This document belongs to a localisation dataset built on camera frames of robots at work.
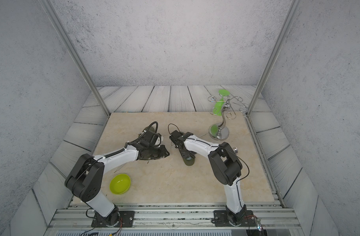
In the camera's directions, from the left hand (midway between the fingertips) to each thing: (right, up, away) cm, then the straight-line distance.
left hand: (171, 154), depth 88 cm
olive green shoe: (+10, -4, +1) cm, 11 cm away
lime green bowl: (-28, -15, -6) cm, 33 cm away
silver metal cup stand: (+34, +13, +19) cm, 41 cm away
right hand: (+12, 0, +5) cm, 13 cm away
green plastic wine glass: (+31, +30, +12) cm, 45 cm away
